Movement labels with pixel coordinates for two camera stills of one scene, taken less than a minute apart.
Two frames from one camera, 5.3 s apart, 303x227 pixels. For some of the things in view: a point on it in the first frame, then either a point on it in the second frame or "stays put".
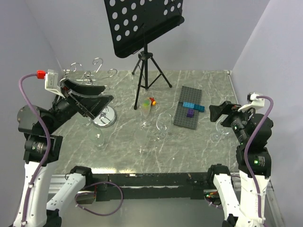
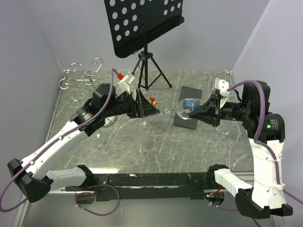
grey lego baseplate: x=188 y=95 stays put
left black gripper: x=87 y=105 -> x=142 y=109
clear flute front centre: x=140 y=137 stays put
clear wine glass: x=163 y=121 -> x=184 y=108
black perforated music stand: x=134 y=23 stays put
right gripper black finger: x=216 y=110 -> x=204 y=114
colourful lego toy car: x=149 y=101 stays put
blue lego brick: x=200 y=108 stays put
